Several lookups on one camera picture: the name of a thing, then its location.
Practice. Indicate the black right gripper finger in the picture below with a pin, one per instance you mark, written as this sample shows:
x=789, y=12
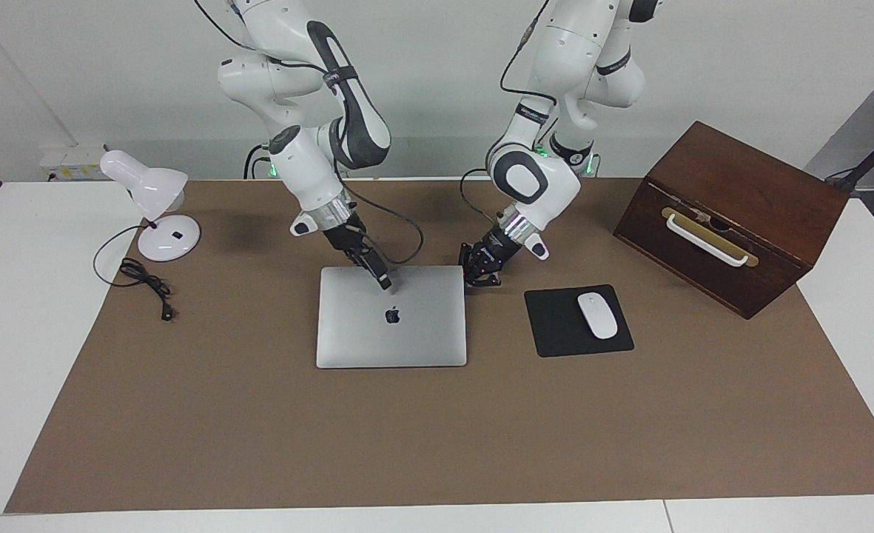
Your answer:
x=361, y=263
x=379, y=268

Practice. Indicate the dark wooden box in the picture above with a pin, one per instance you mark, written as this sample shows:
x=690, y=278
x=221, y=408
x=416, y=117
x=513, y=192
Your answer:
x=777, y=215

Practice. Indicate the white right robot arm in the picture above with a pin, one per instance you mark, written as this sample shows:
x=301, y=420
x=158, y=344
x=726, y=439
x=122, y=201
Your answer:
x=303, y=163

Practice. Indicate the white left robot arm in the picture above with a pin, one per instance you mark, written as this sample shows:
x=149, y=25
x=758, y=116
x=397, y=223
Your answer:
x=533, y=178

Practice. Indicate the brown table mat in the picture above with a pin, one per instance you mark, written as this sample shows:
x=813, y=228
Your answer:
x=436, y=444

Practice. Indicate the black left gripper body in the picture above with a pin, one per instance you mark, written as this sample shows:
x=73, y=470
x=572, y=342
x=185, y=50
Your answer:
x=497, y=246

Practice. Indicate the silver laptop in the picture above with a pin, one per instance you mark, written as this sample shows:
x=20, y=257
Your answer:
x=407, y=333

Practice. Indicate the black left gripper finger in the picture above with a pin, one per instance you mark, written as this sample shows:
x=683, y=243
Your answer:
x=490, y=275
x=470, y=259

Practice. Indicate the white computer mouse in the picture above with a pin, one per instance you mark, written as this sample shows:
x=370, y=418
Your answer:
x=598, y=315

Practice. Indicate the white desk lamp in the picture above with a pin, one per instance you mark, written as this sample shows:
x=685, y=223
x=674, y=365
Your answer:
x=159, y=185

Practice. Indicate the black mouse pad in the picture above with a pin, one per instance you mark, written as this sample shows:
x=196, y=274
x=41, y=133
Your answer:
x=555, y=326

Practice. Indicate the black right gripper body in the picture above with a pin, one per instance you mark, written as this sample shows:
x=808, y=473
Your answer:
x=346, y=235

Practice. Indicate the white power strip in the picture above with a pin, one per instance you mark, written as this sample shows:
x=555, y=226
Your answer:
x=70, y=166

